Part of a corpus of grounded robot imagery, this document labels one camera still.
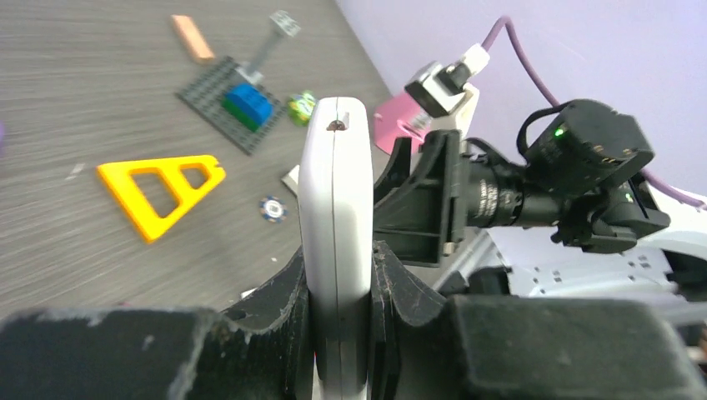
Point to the grey lego post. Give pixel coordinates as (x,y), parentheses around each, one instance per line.
(283,26)

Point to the green monster toy cube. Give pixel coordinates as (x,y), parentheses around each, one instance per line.
(300,107)

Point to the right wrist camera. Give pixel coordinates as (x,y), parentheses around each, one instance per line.
(445,93)

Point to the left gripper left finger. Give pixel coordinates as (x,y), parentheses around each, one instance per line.
(256,349)

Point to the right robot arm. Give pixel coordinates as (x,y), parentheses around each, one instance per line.
(582,177)

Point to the grey lego baseplate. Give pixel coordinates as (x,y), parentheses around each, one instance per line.
(205,94)

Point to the pink metronome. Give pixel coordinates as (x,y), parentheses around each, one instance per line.
(400,117)

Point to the poker chip left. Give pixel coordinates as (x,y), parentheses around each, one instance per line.
(272,209)

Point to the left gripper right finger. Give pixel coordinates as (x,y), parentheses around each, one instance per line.
(426,346)

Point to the yellow triangular frame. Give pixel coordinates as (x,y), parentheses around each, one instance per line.
(156,193)

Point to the blue lego brick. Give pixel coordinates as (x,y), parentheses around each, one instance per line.
(248,105)

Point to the white remote battery cover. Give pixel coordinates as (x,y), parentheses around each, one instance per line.
(290,180)

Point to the small wooden block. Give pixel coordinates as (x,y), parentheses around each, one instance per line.
(192,39)

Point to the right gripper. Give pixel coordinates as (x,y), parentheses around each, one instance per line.
(443,164)

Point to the white remote control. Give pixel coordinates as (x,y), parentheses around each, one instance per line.
(335,200)

